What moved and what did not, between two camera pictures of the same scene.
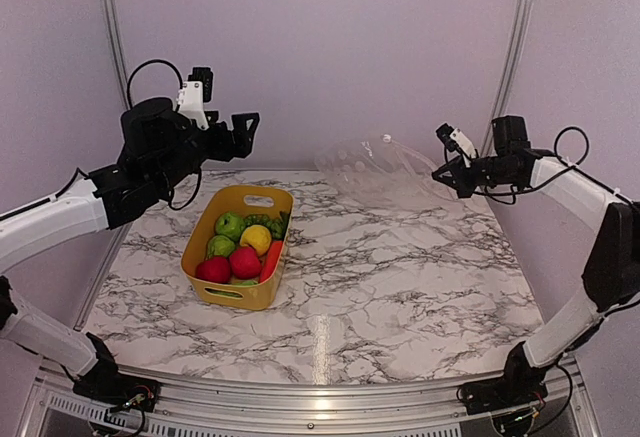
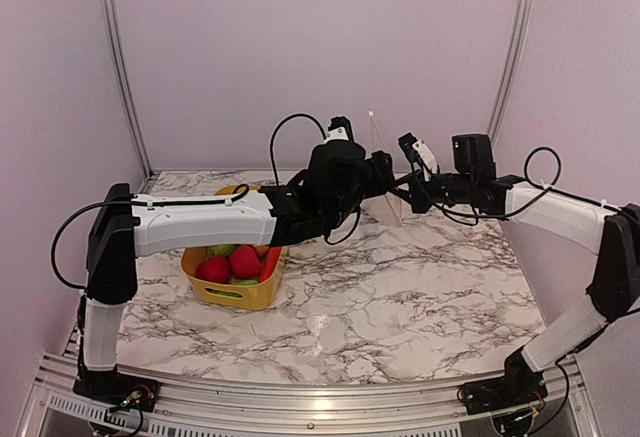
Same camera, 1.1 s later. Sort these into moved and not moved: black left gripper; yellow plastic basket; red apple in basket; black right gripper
Moved: black left gripper; black right gripper
Not moved: red apple in basket; yellow plastic basket
